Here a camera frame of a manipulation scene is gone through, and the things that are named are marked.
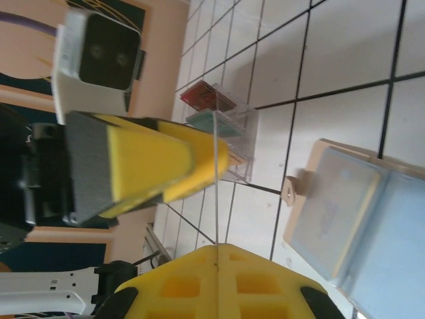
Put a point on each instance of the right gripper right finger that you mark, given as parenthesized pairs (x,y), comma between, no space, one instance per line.
(259,285)

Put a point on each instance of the red VIP card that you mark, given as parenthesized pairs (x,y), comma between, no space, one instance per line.
(206,96)

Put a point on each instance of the clear acrylic card holder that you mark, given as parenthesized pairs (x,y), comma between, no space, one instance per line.
(247,139)

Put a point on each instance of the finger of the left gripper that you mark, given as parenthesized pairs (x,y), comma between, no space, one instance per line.
(209,163)
(146,163)

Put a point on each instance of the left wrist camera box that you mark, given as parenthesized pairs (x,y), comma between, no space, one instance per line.
(106,53)

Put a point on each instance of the grey tray box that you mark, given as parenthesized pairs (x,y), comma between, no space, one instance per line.
(300,186)

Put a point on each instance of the aluminium side rail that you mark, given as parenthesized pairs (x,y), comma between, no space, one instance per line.
(156,242)

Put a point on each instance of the gold plastic card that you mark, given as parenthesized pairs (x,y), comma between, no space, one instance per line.
(237,159)

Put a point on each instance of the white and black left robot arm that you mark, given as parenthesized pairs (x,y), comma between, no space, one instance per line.
(40,289)

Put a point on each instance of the teal plastic card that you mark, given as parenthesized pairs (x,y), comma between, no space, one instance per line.
(212,123)

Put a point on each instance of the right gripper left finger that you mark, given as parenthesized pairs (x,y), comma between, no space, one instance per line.
(179,285)

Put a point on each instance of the pale grey printed card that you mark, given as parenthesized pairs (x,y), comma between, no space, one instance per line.
(332,212)

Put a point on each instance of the blue plastic card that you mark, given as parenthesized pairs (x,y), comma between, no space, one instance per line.
(391,246)

